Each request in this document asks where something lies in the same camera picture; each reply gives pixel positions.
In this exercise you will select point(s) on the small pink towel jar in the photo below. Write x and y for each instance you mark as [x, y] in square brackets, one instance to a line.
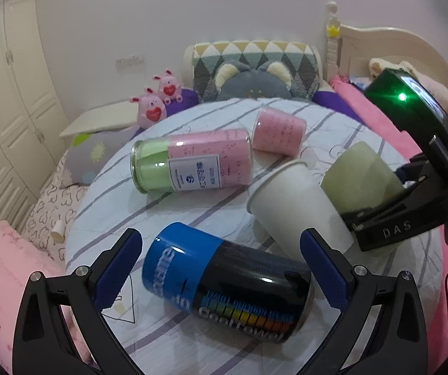
[278, 132]

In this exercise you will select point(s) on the grey bear plush pillow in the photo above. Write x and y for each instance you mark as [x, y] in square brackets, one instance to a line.
[238, 80]

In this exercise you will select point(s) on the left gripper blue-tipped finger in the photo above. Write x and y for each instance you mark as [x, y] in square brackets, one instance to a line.
[414, 171]

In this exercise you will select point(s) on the white paper cup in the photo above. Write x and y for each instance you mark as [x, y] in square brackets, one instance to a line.
[287, 201]

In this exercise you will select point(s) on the pink floral quilt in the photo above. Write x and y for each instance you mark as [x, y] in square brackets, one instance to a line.
[18, 259]

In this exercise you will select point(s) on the blue cartoon pillow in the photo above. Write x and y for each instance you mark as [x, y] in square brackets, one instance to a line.
[361, 82]

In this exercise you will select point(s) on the green plastic cup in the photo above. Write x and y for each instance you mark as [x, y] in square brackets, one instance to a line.
[359, 179]

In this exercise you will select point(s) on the pink bunny plush front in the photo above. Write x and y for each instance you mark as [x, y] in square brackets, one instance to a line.
[150, 108]

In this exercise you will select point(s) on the diamond pattern pillow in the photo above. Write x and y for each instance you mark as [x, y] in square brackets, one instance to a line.
[202, 61]

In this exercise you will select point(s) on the cream wardrobe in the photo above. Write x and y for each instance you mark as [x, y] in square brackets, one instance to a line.
[31, 115]

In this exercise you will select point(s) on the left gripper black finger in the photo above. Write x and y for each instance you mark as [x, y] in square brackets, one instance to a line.
[418, 209]

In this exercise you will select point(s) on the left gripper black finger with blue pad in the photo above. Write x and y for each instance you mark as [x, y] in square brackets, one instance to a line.
[397, 344]
[42, 340]

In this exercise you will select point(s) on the pink bunny plush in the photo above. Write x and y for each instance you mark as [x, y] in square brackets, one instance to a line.
[169, 88]
[150, 108]

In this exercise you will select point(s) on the pink bed blanket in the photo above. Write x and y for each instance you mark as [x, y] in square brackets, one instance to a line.
[375, 119]

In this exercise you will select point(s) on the pink bunny plush rear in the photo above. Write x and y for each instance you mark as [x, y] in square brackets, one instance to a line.
[169, 88]

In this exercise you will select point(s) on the pink green towel jar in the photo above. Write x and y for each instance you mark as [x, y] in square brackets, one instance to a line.
[192, 162]

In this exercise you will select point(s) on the cream wooden bed headboard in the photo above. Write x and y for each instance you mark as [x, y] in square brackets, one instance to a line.
[349, 49]

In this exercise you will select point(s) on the purple cushion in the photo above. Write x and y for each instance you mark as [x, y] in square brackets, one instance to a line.
[189, 99]

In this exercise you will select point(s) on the heart print pillow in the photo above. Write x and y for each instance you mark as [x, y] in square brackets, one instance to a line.
[57, 202]

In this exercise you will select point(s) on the white wall socket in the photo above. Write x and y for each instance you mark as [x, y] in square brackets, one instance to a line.
[129, 62]

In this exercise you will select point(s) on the blue black CoolTowel can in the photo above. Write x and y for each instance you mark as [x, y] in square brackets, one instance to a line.
[253, 292]

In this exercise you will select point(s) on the cream dog plush toy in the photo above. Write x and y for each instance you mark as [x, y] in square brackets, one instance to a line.
[436, 89]

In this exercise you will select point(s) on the grey flower print pillow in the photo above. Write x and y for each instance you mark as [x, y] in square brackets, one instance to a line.
[89, 153]

